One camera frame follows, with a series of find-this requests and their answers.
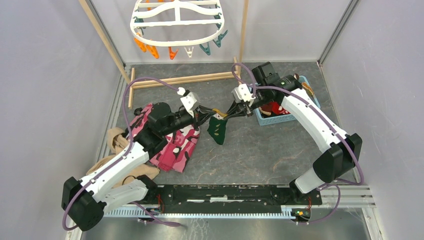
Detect green sock with yellow cuff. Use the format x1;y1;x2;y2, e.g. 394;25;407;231
207;112;228;145

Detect white clothespin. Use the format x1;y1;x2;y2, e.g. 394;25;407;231
184;46;194;59

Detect white clip hanger frame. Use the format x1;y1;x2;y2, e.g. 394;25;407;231
129;0;225;47

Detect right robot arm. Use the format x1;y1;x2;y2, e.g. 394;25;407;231
226;62;365;204

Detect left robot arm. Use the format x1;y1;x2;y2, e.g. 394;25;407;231
61;102;226;232

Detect wooden hanger stand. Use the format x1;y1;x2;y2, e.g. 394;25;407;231
78;0;242;109

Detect brown tan socks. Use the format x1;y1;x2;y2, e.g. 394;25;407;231
293;73;315;98

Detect light blue plastic basket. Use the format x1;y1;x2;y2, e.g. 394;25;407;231
254;77;326;132

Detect red white patterned sock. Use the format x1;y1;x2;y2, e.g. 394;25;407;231
259;101;290;117

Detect pink camouflage cloth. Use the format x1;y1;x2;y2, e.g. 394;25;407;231
130;102;200;173

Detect teal clothespin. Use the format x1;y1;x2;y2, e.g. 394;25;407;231
212;30;228;48
199;42;211;56

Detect orange clothespin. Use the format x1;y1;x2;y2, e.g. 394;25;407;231
168;46;179;60
146;45;160;59
134;38;147;53

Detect beige cloth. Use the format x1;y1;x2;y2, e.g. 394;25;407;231
86;127;160;189

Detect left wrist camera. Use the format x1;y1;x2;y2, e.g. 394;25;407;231
180;90;200;118

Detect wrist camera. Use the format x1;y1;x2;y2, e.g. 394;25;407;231
231;83;256;104
180;90;200;118

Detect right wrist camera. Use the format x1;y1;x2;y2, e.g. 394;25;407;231
231;83;256;104

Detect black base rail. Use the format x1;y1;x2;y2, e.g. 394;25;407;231
138;184;323;214

